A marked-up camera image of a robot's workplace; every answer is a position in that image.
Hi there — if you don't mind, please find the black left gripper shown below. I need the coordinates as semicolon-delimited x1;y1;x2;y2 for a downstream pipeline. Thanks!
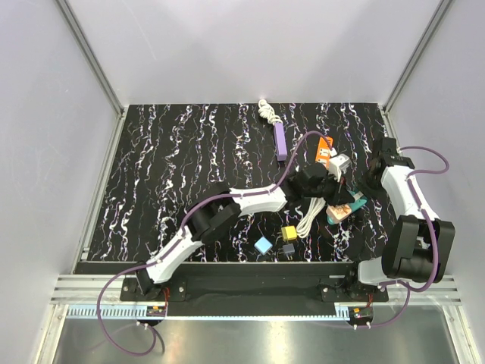
302;171;352;208

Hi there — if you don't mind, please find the pink cube plug adapter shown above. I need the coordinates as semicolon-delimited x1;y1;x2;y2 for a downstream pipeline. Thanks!
326;204;352;224

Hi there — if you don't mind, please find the teal triangular power strip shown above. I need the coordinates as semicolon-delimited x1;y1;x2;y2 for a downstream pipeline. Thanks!
344;192;367;218

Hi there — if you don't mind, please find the orange power strip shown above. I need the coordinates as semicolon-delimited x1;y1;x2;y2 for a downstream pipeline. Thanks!
315;136;334;168

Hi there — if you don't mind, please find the purple power strip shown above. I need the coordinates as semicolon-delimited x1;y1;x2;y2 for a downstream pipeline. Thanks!
274;122;287;162

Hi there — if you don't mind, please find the yellow cube plug adapter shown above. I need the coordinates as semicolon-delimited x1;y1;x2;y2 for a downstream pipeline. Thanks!
280;225;298;242

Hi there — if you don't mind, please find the grey cube plug adapter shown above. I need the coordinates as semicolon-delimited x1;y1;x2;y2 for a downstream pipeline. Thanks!
281;243;296;257

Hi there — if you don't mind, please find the blue cube plug adapter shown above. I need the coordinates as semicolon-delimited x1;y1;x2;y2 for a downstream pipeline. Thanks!
254;237;273;255

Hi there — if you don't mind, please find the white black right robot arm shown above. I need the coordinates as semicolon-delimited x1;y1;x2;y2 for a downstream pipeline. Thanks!
344;137;455;301

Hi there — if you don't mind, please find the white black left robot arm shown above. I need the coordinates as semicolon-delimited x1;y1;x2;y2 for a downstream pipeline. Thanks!
136;163;354;300

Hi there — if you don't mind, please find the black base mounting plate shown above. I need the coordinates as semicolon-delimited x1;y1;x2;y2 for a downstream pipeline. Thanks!
74;260;440;319

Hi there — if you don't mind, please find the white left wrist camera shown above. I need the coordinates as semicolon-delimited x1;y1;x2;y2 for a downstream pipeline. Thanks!
328;154;350;181

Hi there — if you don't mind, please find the white cable of orange strip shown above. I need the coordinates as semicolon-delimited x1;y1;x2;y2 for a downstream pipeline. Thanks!
295;196;327;239

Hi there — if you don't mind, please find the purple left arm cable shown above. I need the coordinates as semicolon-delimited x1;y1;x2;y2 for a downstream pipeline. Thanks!
95;130;334;356

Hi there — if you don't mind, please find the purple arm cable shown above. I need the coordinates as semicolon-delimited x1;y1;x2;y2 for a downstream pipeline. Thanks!
95;130;334;356
363;146;451;330

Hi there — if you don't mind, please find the white coiled cable of purple strip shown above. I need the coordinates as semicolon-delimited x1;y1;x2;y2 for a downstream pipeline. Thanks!
257;99;283;126

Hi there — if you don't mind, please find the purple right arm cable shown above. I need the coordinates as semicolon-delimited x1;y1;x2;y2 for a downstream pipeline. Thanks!
363;146;451;330

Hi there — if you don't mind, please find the white cable duct strip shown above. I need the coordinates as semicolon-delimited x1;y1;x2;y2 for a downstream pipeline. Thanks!
66;303;365;320

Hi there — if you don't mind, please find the aluminium frame post right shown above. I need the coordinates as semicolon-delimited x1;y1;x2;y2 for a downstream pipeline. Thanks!
381;0;454;115

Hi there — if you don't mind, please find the aluminium frame post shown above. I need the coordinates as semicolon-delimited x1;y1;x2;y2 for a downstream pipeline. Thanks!
55;0;127;118
381;0;454;115

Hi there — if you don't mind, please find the aluminium frame post left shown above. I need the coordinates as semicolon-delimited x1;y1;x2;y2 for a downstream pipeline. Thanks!
55;0;127;118

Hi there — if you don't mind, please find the aluminium front rail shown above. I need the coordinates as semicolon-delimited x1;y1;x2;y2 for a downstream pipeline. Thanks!
51;275;462;306

